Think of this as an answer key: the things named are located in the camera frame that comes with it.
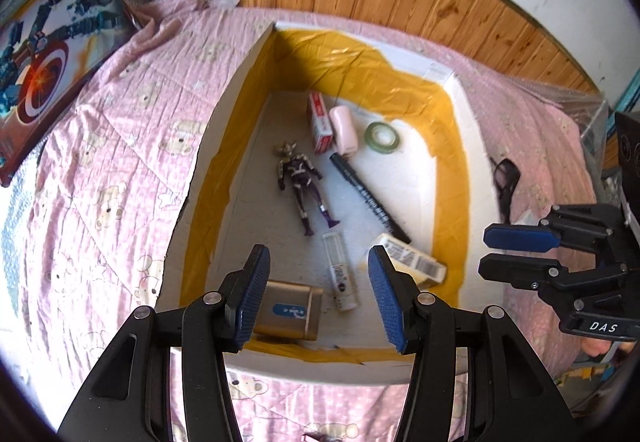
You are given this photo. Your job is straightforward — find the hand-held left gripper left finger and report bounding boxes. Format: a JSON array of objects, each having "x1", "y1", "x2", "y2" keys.
[{"x1": 57, "y1": 243, "x2": 273, "y2": 442}]

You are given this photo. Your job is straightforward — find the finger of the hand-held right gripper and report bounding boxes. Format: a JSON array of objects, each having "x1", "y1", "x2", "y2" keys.
[
  {"x1": 483, "y1": 204, "x2": 628, "y2": 255},
  {"x1": 477, "y1": 252, "x2": 628, "y2": 293}
]

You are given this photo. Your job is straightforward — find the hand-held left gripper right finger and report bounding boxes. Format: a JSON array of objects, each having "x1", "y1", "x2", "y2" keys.
[{"x1": 367, "y1": 244, "x2": 581, "y2": 442}]

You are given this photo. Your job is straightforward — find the green tape roll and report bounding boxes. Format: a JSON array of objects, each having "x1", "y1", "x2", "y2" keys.
[{"x1": 363, "y1": 121, "x2": 402, "y2": 150}]

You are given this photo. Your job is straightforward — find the white box with barcode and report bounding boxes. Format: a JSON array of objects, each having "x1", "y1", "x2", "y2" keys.
[{"x1": 372, "y1": 233, "x2": 447, "y2": 290}]

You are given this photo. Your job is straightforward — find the pink bear print blanket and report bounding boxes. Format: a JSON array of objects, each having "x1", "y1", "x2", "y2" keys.
[{"x1": 0, "y1": 0, "x2": 616, "y2": 442}]

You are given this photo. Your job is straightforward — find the small red box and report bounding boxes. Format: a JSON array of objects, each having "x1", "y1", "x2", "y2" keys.
[{"x1": 306, "y1": 92, "x2": 335, "y2": 153}]

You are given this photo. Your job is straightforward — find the white cardboard box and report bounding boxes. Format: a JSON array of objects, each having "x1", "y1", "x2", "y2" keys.
[{"x1": 154, "y1": 19, "x2": 507, "y2": 385}]

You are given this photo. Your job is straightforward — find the small white tube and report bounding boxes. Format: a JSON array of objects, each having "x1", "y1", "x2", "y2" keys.
[{"x1": 321, "y1": 232, "x2": 361, "y2": 313}]

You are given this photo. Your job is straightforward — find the gold tin box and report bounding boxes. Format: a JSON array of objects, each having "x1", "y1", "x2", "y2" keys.
[{"x1": 252, "y1": 278, "x2": 325, "y2": 344}]

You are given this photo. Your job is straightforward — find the person's right hand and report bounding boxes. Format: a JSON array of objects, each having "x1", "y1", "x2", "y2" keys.
[{"x1": 580, "y1": 336, "x2": 638, "y2": 367}]

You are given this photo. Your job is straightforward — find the purple action figure keychain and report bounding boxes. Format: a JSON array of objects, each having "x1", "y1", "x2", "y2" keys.
[{"x1": 272, "y1": 140, "x2": 341, "y2": 237}]

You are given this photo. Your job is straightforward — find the black glasses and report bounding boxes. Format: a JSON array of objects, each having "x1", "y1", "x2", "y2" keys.
[{"x1": 490, "y1": 157, "x2": 522, "y2": 223}]

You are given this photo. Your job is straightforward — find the black marker pen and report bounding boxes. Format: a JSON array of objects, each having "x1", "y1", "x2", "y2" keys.
[{"x1": 328, "y1": 152, "x2": 412, "y2": 245}]

